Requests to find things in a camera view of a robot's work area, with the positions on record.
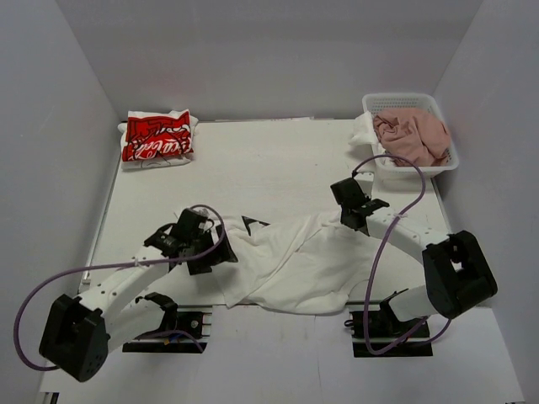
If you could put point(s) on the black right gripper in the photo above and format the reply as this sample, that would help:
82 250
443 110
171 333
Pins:
354 216

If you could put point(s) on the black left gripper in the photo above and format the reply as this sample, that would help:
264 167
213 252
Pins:
216 251

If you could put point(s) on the white cartoon print t-shirt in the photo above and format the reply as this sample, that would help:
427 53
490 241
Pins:
364 134

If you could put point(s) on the white t-shirt black graphic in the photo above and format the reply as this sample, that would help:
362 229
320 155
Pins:
305 265

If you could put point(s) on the pink t-shirt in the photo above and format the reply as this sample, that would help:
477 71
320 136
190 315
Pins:
414 134

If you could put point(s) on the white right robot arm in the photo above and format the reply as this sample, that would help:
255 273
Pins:
457 276

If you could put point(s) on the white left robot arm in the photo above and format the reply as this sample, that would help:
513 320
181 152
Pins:
81 331

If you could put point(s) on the white plastic basket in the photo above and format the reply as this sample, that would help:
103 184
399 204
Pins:
377 102

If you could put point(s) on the folded red coca-cola t-shirt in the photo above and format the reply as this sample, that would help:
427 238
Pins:
157 140

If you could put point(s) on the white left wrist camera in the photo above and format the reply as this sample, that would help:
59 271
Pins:
207 223

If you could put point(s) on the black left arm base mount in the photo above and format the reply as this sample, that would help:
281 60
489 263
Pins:
183 329

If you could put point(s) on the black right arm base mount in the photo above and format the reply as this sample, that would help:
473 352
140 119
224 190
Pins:
384 328

